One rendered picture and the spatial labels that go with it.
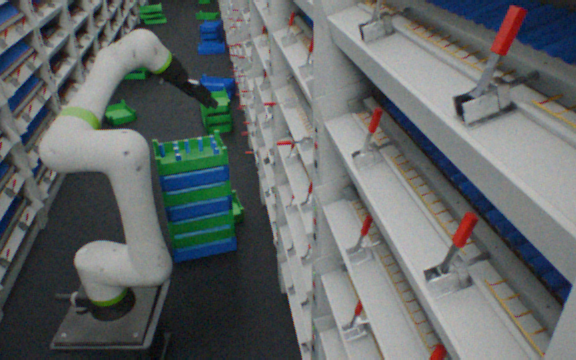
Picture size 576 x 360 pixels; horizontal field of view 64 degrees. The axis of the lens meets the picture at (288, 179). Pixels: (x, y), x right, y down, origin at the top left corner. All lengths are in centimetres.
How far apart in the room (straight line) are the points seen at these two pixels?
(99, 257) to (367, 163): 102
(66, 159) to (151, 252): 36
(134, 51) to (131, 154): 44
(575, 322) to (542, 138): 13
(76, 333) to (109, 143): 69
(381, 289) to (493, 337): 32
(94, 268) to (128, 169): 38
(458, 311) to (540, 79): 23
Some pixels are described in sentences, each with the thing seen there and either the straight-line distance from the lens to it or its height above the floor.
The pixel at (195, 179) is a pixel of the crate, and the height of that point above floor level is 43.
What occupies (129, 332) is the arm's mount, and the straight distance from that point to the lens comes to 164.
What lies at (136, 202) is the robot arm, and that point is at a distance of 134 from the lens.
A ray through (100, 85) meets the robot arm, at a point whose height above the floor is 100.
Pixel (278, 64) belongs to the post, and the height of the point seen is 101.
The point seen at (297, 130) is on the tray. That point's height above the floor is 93.
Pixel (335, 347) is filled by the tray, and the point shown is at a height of 56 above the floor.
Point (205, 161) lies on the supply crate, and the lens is 204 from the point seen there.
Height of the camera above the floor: 147
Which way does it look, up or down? 31 degrees down
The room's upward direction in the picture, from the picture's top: 1 degrees counter-clockwise
